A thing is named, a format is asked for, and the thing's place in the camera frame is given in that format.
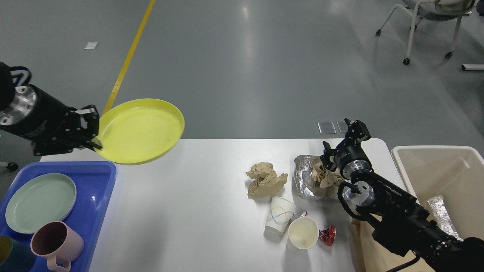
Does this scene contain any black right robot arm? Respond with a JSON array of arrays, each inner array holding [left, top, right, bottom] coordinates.
[[320, 118, 484, 272]]

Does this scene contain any white patterned paper cup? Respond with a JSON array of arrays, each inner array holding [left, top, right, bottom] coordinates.
[[264, 196, 296, 236]]

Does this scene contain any crumpled brown paper ball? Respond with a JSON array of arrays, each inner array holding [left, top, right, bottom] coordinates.
[[246, 162, 288, 199]]

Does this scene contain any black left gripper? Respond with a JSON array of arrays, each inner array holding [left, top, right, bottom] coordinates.
[[1, 85, 103, 156]]

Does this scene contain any red foil wrapper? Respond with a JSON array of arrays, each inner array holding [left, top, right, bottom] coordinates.
[[319, 224, 337, 246]]

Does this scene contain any white bar on floor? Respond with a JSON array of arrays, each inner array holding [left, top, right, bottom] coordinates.
[[461, 64, 484, 72]]

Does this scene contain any crumpled aluminium foil sheet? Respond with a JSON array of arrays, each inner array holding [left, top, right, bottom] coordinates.
[[293, 155, 338, 200]]

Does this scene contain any silver floor socket plate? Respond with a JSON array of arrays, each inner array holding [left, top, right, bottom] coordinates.
[[317, 122, 337, 134]]

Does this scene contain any teal mug yellow inside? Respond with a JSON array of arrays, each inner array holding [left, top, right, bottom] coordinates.
[[0, 236, 36, 272]]

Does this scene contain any yellow plastic plate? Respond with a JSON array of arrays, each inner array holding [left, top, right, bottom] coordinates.
[[96, 98, 185, 165]]

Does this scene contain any black caster wheel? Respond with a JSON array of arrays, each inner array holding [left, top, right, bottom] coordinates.
[[0, 161, 19, 172]]

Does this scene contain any pink mug brown inside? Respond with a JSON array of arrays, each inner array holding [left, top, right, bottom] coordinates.
[[30, 221, 84, 272]]

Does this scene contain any white wheeled chair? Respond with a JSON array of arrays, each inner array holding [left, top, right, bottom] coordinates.
[[375, 0, 476, 65]]

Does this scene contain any foil piece in bin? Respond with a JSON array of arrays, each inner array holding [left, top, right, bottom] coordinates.
[[425, 195, 463, 241]]

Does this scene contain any brown paper bag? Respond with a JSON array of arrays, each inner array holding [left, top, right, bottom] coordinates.
[[351, 219, 415, 272]]

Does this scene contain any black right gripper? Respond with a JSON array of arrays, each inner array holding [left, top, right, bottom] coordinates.
[[320, 118, 373, 180]]

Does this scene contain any pale green plate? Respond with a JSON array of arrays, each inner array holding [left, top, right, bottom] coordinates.
[[5, 173, 77, 234]]

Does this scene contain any blue plastic tray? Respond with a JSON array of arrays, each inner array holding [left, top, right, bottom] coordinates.
[[0, 161, 116, 272]]

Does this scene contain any crumpled brown paper on foil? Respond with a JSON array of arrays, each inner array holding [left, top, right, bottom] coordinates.
[[312, 162, 344, 188]]

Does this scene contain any white floor marker tile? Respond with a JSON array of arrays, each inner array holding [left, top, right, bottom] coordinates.
[[84, 42, 99, 50]]

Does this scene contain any beige plastic bin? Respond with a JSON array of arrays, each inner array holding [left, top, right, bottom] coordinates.
[[391, 146, 484, 239]]

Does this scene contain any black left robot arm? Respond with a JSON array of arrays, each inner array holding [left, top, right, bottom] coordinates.
[[0, 63, 103, 156]]

